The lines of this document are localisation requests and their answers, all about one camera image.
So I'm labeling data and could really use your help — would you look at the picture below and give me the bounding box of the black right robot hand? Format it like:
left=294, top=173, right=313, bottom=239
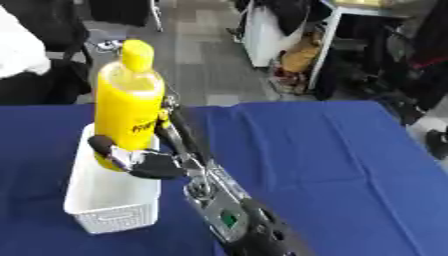
left=85, top=95, right=210, bottom=181

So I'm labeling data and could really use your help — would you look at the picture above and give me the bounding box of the yellow plastic bottle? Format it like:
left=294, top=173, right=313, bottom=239
left=92, top=39, right=168, bottom=173

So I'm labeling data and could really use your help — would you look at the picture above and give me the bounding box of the black shoe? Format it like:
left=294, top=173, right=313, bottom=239
left=423, top=127, right=448, bottom=162

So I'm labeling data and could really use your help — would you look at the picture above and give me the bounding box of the yellow-brown bag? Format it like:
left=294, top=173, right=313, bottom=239
left=278, top=32, right=326, bottom=75

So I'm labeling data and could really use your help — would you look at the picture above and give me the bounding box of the white cabinet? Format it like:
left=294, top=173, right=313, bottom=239
left=239, top=0, right=312, bottom=68

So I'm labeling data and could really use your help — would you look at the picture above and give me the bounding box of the white plastic basket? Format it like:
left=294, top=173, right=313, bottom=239
left=61, top=123, right=165, bottom=235

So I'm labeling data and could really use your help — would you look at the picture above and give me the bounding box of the black garment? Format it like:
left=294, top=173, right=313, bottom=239
left=253, top=0, right=336, bottom=36

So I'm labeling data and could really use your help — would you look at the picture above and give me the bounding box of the person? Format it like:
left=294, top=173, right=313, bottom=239
left=0, top=5, right=95, bottom=106

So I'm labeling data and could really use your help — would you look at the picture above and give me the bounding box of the white table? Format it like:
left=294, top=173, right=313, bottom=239
left=306, top=0, right=413, bottom=92

